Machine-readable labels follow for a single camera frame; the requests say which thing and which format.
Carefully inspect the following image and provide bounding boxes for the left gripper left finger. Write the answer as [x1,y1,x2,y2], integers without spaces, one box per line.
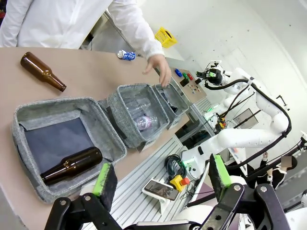
[45,162,126,230]

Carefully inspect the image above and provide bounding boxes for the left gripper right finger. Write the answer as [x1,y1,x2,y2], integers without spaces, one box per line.
[201,154,291,230]

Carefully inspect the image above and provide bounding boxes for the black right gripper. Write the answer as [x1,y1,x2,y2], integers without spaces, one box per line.
[204,68,226,86]

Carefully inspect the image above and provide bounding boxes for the brown glass bottle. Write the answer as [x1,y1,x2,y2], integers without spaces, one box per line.
[20,51,67,92]
[39,146,104,186]

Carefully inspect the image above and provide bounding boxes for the clear plastic bottle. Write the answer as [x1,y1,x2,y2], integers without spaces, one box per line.
[124,97,152,116]
[134,114,159,132]

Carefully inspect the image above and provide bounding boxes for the person's left forearm white sleeve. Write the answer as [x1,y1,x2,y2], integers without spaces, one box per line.
[107,0,165,59]

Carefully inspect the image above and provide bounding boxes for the grey basket labelled Can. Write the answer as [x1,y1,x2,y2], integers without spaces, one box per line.
[153,82,190,121]

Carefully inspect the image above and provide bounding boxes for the white Can sign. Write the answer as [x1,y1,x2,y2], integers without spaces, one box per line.
[166,116,182,131]

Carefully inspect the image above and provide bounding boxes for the grey basket labelled Bottle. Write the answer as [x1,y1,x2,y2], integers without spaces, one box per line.
[11,96,128,204]

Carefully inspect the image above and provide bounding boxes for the blue white drink can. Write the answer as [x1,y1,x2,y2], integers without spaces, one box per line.
[116,49,137,62]

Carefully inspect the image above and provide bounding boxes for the grey basket labelled Plastic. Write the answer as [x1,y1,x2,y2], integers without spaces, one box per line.
[106,83,170,149]

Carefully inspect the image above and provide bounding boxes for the person's left hand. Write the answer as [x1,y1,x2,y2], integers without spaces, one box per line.
[142,54,173,87]

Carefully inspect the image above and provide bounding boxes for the brown control panel board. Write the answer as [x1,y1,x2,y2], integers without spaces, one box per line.
[170,68,208,103]

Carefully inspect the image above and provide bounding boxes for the seated person in black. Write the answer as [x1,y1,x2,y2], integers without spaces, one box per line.
[260,151,299,190]

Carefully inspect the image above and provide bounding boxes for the yellow plastic crate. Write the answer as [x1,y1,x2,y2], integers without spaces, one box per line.
[154,26,178,49]

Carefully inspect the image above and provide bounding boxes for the yellow emergency stop button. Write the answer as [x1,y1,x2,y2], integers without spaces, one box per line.
[169,174,189,193]

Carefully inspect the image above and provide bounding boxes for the smartphone on white stand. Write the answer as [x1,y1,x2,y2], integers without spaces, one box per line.
[141,176,180,214]

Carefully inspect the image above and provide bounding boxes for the white Plastic sign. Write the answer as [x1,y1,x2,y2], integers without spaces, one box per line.
[136,140,154,153]

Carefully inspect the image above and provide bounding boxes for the person in white hoodie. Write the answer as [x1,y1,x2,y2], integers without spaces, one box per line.
[0,0,117,49]

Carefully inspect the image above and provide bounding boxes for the coiled black cables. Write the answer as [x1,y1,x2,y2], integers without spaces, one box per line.
[165,154,187,180]

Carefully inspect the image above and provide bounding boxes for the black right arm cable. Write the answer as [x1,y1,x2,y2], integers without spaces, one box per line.
[204,78,293,170]

